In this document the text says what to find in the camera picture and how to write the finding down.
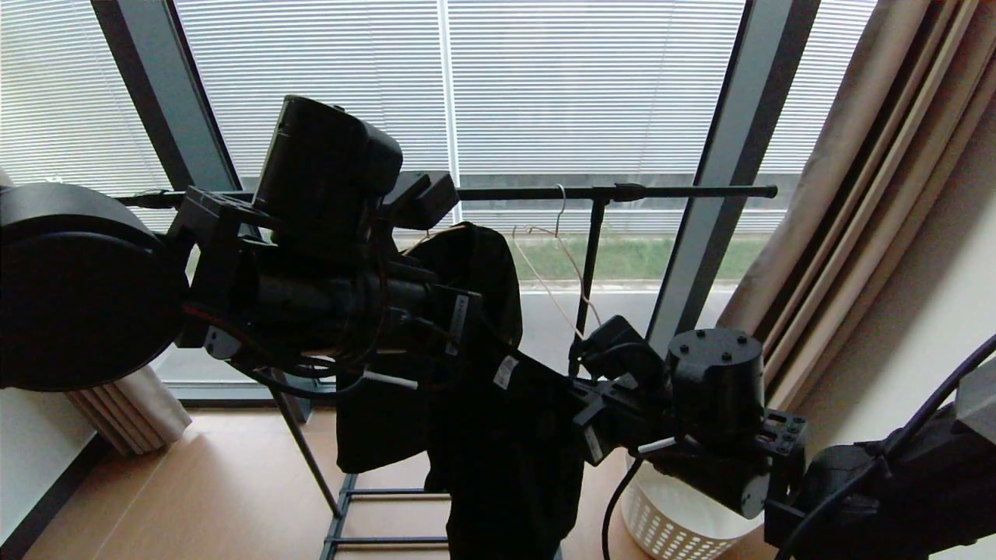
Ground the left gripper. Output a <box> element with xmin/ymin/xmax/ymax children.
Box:
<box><xmin>255</xmin><ymin>267</ymin><xmax>484</xmax><ymax>360</ymax></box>

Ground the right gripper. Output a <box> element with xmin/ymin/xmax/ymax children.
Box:
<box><xmin>572</xmin><ymin>376</ymin><xmax>679</xmax><ymax>467</ymax></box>

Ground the white laundry basket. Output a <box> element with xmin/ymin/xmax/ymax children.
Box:
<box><xmin>619</xmin><ymin>455</ymin><xmax>767</xmax><ymax>560</ymax></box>

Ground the black clothes rack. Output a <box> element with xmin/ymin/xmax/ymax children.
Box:
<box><xmin>117</xmin><ymin>183</ymin><xmax>779</xmax><ymax>560</ymax></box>

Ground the window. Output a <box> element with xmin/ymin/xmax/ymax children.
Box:
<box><xmin>0</xmin><ymin>0</ymin><xmax>880</xmax><ymax>405</ymax></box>

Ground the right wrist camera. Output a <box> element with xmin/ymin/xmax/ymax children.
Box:
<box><xmin>580</xmin><ymin>315</ymin><xmax>672</xmax><ymax>390</ymax></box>

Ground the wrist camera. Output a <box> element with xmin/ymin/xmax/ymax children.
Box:
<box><xmin>253</xmin><ymin>95</ymin><xmax>460</xmax><ymax>243</ymax></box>
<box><xmin>580</xmin><ymin>315</ymin><xmax>672</xmax><ymax>390</ymax></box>

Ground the black cable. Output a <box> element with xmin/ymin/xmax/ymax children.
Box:
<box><xmin>601</xmin><ymin>334</ymin><xmax>996</xmax><ymax>560</ymax></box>

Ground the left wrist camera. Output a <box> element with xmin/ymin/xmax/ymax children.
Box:
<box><xmin>253</xmin><ymin>95</ymin><xmax>460</xmax><ymax>243</ymax></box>

